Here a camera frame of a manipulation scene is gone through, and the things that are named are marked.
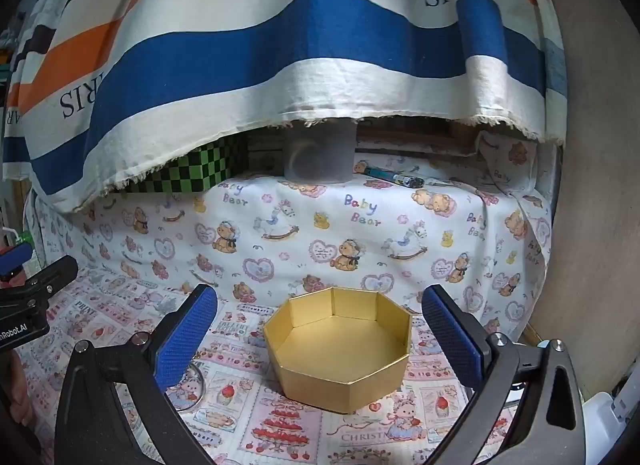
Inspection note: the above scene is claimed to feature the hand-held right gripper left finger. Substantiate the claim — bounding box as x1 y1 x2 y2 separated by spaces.
54 284 219 465

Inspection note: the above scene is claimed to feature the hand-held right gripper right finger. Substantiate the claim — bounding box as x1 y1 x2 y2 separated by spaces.
421 284 587 465

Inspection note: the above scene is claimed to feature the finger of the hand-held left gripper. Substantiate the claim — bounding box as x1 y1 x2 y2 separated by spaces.
0 255 79 303
0 242 32 278

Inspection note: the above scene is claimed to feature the clear ring bracelet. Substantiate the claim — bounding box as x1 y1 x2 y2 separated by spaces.
172 362 206 413

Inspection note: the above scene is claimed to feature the gold hexagonal box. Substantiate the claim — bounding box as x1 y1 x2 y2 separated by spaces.
263 287 412 414

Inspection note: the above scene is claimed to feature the green white object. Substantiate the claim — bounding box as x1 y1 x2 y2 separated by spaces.
0 225 33 248

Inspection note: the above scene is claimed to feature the strawberry print pink cloth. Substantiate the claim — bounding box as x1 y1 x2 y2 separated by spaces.
15 265 526 465

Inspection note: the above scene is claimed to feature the bear print white cloth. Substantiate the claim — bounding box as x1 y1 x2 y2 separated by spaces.
22 130 563 346

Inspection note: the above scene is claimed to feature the green black checkered box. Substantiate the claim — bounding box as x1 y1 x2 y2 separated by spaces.
107 138 249 194

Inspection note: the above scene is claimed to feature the white plastic object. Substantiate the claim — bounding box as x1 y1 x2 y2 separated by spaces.
582 380 636 451

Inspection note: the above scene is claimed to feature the blue black pen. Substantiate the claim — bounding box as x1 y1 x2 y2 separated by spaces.
354 161 425 189

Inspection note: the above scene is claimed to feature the translucent plastic container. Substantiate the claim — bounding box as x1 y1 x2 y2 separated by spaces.
282 120 357 183

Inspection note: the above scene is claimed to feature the brown wooden board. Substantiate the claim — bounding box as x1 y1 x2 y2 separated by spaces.
520 0 640 396

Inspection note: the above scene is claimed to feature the striped orange blue white cloth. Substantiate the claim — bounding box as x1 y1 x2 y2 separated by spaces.
0 0 568 213

